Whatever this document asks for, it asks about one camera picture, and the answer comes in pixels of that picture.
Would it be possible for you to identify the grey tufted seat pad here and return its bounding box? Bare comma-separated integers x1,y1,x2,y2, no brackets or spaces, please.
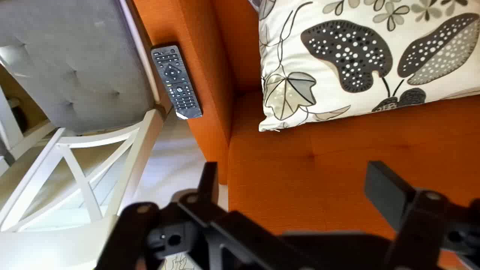
0,0,157,135

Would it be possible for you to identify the leaf print white cushion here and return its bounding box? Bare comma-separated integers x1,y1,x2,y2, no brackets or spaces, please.
256,0,480,134

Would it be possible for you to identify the white wooden chair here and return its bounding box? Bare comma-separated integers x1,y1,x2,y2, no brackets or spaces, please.
0,65,56,174
0,107,166,239

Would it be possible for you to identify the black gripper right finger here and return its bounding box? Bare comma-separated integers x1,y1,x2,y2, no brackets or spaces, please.
362,161,480,270

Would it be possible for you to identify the orange armchair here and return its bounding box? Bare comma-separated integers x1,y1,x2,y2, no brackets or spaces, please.
131,0,480,270

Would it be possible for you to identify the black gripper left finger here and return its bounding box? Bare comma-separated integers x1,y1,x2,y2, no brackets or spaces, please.
95,161,311,270

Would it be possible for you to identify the black remote control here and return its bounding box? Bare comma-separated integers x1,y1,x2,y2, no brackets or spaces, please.
149,44,205,120

